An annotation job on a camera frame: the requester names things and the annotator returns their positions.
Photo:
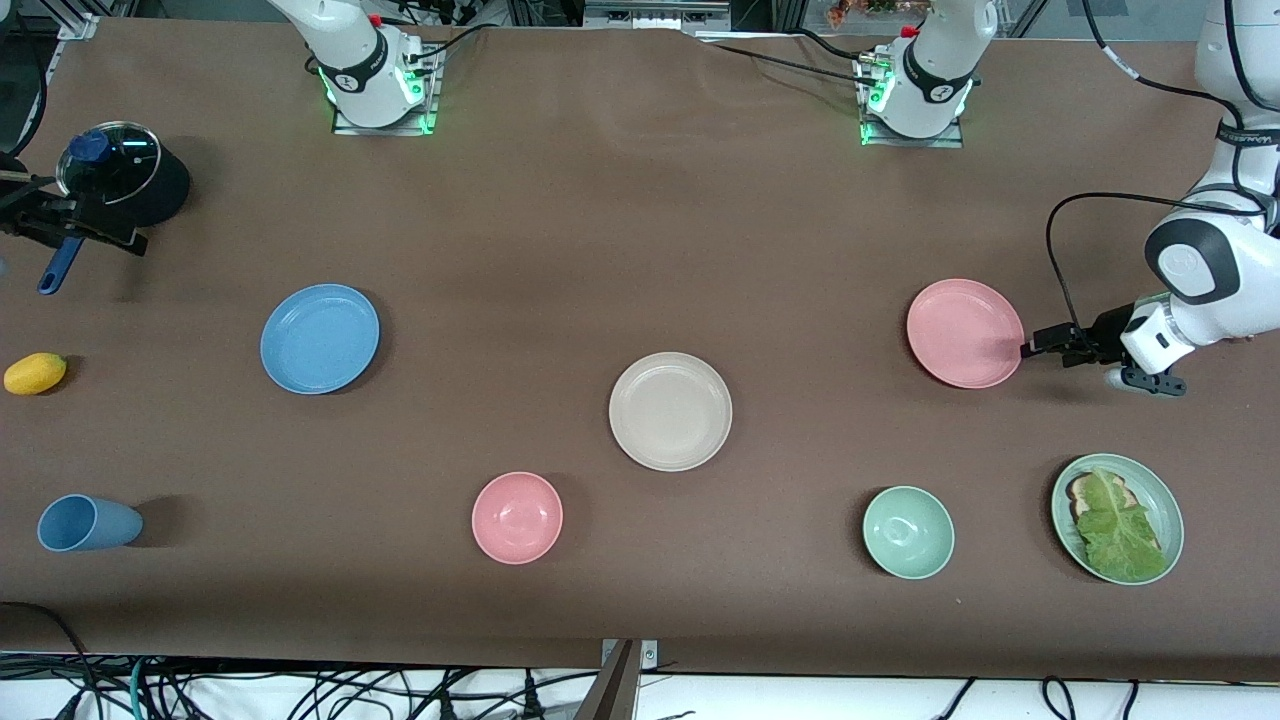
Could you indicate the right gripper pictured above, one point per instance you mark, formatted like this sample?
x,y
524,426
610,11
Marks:
x,y
40,218

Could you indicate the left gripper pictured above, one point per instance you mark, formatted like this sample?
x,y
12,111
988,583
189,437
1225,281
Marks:
x,y
1104,334

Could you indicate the pink plate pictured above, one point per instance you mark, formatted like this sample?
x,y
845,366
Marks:
x,y
962,333

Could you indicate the blue plate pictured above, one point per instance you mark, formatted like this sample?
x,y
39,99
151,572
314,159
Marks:
x,y
320,340

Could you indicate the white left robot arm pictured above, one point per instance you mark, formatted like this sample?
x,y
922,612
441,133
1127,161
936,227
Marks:
x,y
940,60

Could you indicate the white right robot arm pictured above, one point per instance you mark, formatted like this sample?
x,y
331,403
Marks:
x,y
350,60

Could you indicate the glass lid with blue knob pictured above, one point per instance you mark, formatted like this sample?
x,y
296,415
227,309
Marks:
x,y
115,160

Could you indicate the bread slice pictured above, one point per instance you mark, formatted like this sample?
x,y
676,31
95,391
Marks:
x,y
1082,492

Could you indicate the yellow lemon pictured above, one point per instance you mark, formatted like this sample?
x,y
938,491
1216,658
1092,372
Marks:
x,y
35,374

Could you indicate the green plate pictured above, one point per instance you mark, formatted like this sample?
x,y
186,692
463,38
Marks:
x,y
1165,500

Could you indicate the green lettuce leaf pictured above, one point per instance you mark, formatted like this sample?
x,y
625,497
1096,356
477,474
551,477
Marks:
x,y
1120,540

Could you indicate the green bowl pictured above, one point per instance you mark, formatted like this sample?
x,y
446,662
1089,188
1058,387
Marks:
x,y
908,532

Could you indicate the blue cup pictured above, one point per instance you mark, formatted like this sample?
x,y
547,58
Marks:
x,y
85,523

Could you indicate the beige plate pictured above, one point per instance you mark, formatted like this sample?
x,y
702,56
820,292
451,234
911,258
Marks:
x,y
670,412

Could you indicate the pink bowl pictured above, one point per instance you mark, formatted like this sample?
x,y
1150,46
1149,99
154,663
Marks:
x,y
517,518

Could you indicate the grey metal box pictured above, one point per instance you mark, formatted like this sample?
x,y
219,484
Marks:
x,y
655,14

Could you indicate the dark wedge beam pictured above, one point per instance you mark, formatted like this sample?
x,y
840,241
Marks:
x,y
610,695

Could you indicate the aluminium frame post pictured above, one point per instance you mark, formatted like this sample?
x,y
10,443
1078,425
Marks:
x,y
78,20

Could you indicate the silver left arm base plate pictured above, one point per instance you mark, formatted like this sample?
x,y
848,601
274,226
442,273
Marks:
x,y
950,140

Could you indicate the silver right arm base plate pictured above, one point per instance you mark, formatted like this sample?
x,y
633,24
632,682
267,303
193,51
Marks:
x,y
432,100

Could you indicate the small metal bracket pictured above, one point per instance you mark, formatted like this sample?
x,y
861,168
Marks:
x,y
650,655

